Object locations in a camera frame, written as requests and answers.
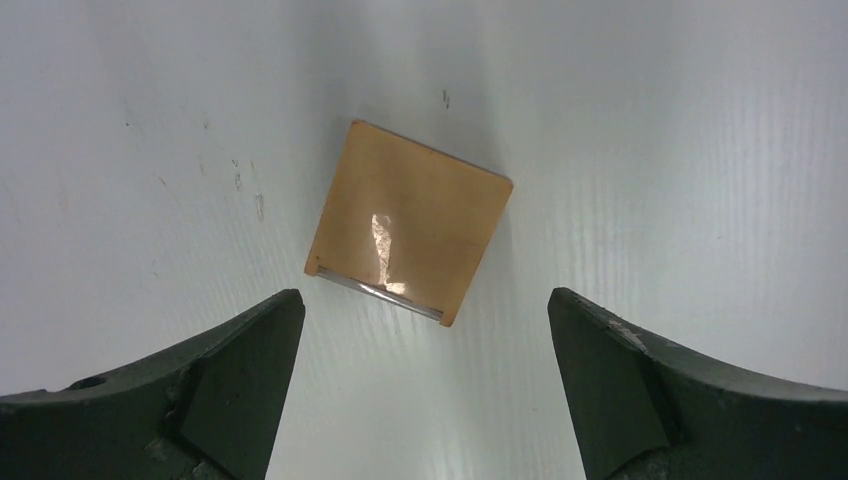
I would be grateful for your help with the square tan makeup sponge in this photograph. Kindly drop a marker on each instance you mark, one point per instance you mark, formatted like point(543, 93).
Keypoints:
point(405, 222)

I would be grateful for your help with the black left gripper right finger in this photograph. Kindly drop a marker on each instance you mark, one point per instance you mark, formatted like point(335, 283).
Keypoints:
point(645, 407)

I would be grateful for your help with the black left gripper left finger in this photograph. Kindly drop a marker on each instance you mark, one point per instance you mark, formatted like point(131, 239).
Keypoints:
point(208, 407)

